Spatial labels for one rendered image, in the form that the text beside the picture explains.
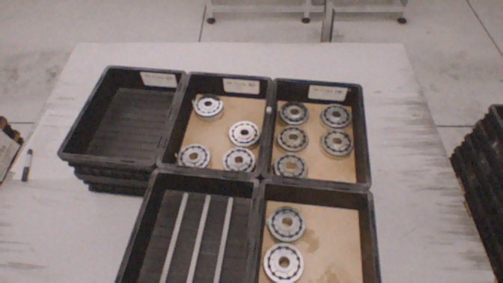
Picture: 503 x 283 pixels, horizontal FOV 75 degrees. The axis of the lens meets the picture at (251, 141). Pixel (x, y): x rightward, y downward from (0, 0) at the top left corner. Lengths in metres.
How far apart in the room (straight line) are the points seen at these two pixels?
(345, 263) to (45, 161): 1.10
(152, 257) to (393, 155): 0.89
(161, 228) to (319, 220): 0.45
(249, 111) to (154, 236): 0.52
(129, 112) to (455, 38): 2.71
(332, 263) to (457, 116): 1.87
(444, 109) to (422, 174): 1.35
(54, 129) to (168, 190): 0.64
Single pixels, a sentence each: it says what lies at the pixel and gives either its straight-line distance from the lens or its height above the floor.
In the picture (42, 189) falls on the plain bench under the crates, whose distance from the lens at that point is 1.37.
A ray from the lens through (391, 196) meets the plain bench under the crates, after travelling 1.22.
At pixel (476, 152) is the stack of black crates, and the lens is 1.93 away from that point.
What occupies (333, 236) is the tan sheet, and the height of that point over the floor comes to 0.83.
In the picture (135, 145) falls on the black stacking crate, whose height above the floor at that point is 0.83.
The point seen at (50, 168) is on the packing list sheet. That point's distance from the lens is 1.41.
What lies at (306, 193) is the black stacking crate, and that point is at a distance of 0.93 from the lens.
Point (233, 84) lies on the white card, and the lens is 1.19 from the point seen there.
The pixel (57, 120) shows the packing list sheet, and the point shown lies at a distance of 1.55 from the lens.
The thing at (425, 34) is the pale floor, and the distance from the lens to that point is 3.23.
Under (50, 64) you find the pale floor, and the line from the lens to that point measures 3.11.
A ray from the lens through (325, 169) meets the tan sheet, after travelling 1.06.
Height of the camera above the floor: 1.72
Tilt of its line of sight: 54 degrees down
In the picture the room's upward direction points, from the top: 2 degrees counter-clockwise
